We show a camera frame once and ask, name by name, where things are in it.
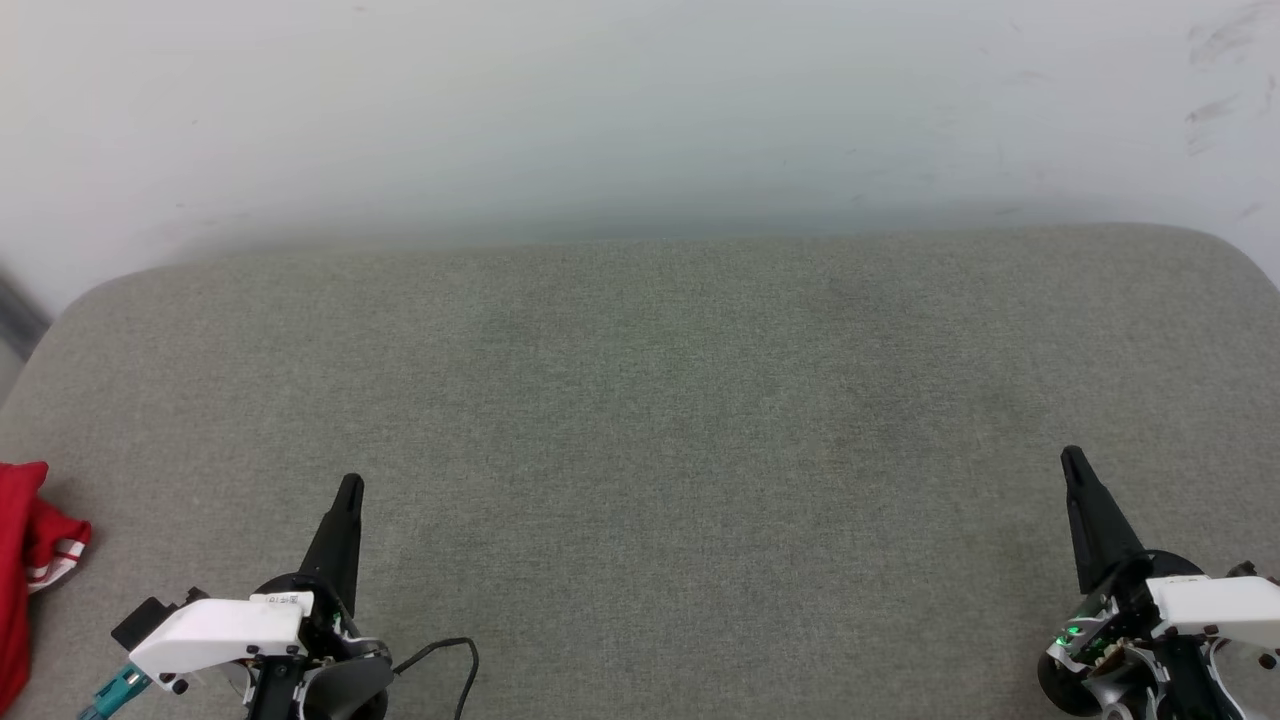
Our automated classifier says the grey fabric sofa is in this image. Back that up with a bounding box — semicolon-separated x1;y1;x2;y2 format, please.
0;222;1280;720

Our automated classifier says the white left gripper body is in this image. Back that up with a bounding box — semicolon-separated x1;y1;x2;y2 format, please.
128;572;338;694

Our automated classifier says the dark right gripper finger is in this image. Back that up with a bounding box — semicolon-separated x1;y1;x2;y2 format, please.
1060;446;1151;597

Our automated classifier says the teal cable connector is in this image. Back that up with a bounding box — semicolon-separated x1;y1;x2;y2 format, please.
78;663;153;720

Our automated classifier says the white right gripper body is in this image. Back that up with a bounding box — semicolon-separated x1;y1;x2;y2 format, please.
1100;548;1280;642

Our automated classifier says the red white basketball jersey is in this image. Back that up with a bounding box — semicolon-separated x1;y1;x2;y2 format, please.
0;461;93;716

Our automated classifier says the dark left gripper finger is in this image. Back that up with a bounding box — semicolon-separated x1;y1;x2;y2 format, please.
298;474;366;616

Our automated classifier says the thin black cable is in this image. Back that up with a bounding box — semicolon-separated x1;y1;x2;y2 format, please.
393;637;481;720

